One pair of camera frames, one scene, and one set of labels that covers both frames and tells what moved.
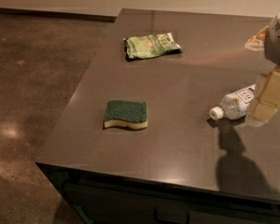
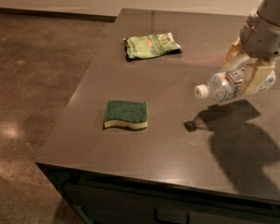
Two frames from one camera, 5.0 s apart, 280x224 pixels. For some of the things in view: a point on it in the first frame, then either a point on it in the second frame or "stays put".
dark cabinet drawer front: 104,197 stays put
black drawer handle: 169,221 stays put
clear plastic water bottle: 235,105 → 230,85
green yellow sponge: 126,113 stays put
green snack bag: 149,46 stays put
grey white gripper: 278,42 → 264,41
